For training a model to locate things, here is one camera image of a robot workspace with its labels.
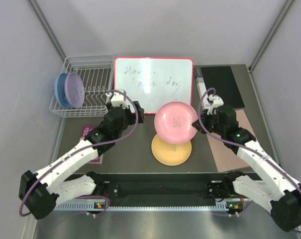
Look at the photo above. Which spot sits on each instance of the white wire dish rack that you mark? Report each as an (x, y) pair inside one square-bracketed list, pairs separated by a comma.
[(96, 73)]

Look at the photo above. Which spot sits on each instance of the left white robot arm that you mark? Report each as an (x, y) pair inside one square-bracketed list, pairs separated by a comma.
[(48, 187)]

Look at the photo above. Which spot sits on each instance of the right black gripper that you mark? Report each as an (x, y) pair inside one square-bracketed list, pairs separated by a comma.
[(205, 116)]

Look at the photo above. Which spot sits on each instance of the purple plate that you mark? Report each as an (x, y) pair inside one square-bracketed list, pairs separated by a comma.
[(74, 90)]

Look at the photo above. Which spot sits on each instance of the black folder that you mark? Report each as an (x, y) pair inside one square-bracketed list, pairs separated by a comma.
[(222, 79)]

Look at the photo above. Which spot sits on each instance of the purple treehouse book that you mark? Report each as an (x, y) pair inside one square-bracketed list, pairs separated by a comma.
[(85, 131)]

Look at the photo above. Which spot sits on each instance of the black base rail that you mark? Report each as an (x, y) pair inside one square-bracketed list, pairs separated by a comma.
[(165, 189)]

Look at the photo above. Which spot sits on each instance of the red-framed whiteboard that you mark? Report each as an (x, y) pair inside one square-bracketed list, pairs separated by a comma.
[(154, 82)]

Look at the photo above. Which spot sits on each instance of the grey slotted cable duct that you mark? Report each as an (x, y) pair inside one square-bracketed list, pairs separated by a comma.
[(92, 206)]

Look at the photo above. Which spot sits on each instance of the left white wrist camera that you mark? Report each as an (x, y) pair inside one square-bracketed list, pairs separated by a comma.
[(117, 99)]

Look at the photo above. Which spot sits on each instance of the pink plate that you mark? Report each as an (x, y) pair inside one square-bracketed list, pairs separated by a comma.
[(173, 122)]

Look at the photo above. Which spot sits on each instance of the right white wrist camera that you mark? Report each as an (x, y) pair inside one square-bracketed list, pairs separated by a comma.
[(213, 102)]

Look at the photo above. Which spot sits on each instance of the pink board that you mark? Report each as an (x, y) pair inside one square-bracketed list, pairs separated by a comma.
[(224, 157)]

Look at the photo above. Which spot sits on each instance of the blue plate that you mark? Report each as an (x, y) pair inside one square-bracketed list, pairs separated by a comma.
[(59, 91)]

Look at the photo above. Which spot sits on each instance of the white box under folder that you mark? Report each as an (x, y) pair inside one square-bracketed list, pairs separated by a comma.
[(201, 87)]

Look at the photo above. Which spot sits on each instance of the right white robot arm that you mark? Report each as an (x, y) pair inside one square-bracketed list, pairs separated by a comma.
[(277, 192)]

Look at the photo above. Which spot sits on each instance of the yellow plate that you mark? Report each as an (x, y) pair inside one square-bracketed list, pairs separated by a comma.
[(170, 154)]

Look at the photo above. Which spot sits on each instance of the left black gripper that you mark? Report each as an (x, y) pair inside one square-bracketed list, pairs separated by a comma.
[(140, 111)]

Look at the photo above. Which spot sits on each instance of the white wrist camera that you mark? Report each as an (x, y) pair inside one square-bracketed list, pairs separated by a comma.
[(213, 102), (117, 99)]

